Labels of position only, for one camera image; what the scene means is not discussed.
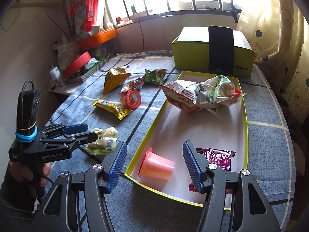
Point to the pale yellow-green snack packet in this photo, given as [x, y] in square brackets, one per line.
[103, 140]

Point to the white spray bottle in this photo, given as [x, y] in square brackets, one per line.
[56, 76]

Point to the black bracket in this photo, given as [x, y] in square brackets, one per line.
[234, 9]

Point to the green striped box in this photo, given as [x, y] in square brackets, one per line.
[93, 73]

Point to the white cup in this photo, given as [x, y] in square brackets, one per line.
[97, 28]

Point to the cream heart-print curtain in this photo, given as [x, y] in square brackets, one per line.
[272, 29]

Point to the purple candy packet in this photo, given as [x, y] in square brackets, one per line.
[219, 159]

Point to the yellow snack bag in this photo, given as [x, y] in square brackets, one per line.
[112, 79]

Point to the yellow-green cardboard box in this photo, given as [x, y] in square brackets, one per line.
[190, 53]

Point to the red and white package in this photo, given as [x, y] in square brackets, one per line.
[89, 12]

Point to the small red box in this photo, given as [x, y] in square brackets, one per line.
[119, 19]

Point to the crumpled pale tissue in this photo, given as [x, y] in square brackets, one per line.
[91, 64]

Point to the person's left hand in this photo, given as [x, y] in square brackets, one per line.
[19, 171]

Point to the red-lidded jelly cup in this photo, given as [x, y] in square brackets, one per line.
[132, 99]

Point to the clear plastic bag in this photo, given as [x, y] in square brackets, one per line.
[65, 50]

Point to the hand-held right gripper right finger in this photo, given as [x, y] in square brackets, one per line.
[192, 164]

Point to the orange shelf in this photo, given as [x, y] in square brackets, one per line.
[96, 40]

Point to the orange and white snack bag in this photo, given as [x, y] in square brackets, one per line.
[183, 94]

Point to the yellow-green box lid tray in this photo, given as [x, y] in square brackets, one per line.
[193, 130]

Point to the black phone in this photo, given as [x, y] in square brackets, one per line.
[221, 50]

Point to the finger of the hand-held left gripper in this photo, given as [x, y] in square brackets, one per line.
[77, 128]
[87, 138]

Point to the clear snack bag green print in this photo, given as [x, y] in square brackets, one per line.
[227, 89]

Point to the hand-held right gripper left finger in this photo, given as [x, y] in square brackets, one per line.
[118, 164]

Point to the white side shelf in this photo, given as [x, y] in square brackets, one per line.
[70, 88]

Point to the gold wafer bar packet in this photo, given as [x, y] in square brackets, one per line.
[111, 108]

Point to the dark red-edged snack packet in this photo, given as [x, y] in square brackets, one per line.
[130, 84]

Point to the red patterned box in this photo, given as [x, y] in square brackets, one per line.
[77, 64]

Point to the pink jelly cup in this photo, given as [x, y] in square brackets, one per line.
[157, 168]

